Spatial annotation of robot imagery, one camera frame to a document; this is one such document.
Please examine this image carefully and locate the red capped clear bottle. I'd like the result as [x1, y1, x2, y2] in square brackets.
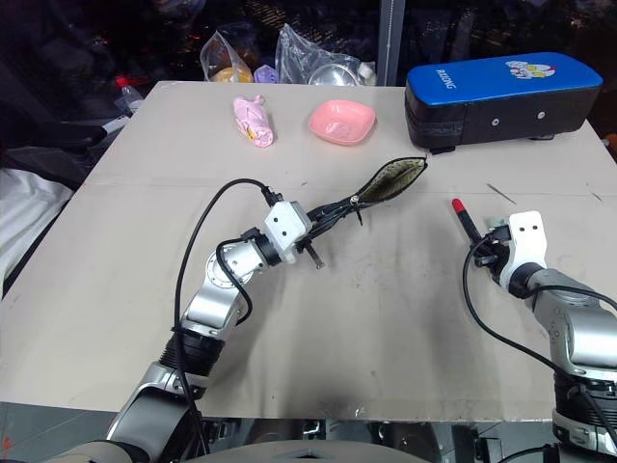
[114, 74, 146, 118]

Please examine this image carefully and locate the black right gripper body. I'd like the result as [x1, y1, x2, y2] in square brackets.
[487, 231, 515, 284]

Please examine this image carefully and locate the blue topped black box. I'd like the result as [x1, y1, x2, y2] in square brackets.
[403, 50, 604, 155]

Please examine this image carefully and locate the clear plastic bag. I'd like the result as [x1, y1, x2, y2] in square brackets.
[276, 22, 378, 89]

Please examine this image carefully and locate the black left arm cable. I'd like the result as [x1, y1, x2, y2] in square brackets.
[171, 177, 285, 457]

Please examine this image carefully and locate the red capped black marker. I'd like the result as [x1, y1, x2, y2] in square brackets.
[450, 197, 485, 244]

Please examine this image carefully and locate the pink plastic bowl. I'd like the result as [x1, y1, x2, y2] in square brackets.
[308, 98, 378, 146]

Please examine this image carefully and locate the black chair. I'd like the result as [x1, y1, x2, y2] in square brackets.
[0, 57, 127, 192]

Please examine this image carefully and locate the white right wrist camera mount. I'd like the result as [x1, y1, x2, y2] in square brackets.
[499, 209, 550, 286]

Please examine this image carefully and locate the grey metal post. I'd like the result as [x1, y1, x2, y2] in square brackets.
[377, 0, 407, 88]

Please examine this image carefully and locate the white cloth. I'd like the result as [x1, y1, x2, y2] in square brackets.
[0, 166, 75, 293]

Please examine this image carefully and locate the clear bag with yellow item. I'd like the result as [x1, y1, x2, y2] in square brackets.
[199, 29, 255, 84]

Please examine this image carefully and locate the grey rounded housing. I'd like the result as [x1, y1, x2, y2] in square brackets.
[42, 436, 438, 463]

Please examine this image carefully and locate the shiny metal bowl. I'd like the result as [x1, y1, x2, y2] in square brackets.
[307, 64, 359, 89]

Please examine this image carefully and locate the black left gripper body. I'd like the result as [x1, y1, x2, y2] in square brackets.
[297, 202, 326, 270]

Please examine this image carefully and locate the olive fabric pouch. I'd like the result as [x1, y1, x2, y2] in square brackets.
[336, 156, 431, 228]

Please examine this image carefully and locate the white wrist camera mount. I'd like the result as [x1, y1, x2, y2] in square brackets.
[263, 199, 313, 265]
[499, 209, 550, 286]

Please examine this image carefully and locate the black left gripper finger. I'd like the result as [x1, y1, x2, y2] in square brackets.
[310, 196, 359, 224]
[308, 204, 361, 242]

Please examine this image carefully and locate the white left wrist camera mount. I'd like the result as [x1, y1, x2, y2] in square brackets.
[263, 199, 313, 265]

